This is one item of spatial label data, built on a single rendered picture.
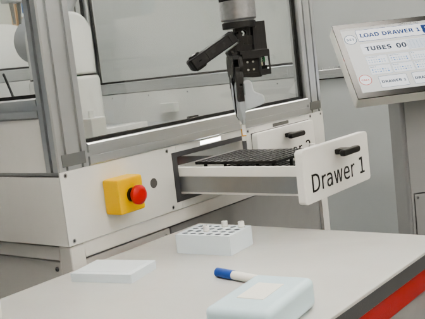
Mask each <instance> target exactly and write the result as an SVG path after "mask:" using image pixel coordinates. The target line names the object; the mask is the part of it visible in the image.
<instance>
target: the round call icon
mask: <svg viewBox="0 0 425 319"><path fill-rule="evenodd" d="M357 77H358V79H359V83H360V86H365V85H374V82H373V80H372V77H371V74H365V75H357Z"/></svg>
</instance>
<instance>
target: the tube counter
mask: <svg viewBox="0 0 425 319"><path fill-rule="evenodd" d="M394 43H395V46H396V48H397V51H399V50H406V49H416V48H422V47H425V37H419V38H413V39H402V40H396V41H394Z"/></svg>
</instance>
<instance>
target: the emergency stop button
mask: <svg viewBox="0 0 425 319"><path fill-rule="evenodd" d="M130 197H131V200H132V202H133V203H134V204H143V203H144V202H145V200H146V198H147V191H146V189H145V187H144V186H143V185H135V186H134V187H133V188H132V189H131V193H130Z"/></svg>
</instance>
